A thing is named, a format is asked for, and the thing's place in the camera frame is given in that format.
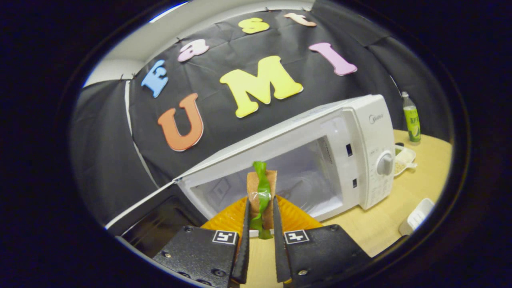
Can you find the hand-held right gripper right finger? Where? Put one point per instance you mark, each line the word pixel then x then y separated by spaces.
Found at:
pixel 320 252

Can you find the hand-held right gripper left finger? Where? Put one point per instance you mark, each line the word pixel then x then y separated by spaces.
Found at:
pixel 200 256

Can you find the sandwich with lettuce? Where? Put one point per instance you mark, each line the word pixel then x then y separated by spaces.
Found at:
pixel 262 192

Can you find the white microwave oven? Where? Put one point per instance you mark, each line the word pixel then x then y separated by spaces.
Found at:
pixel 360 160

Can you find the small white rectangular dish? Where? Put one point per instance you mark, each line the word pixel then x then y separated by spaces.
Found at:
pixel 418 216

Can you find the white divided snack plate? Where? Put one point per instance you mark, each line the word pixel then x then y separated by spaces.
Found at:
pixel 404 160

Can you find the black backdrop cloth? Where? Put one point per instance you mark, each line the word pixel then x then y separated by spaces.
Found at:
pixel 224 120

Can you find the green drink bottle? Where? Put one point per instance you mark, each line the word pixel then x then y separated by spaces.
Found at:
pixel 412 124

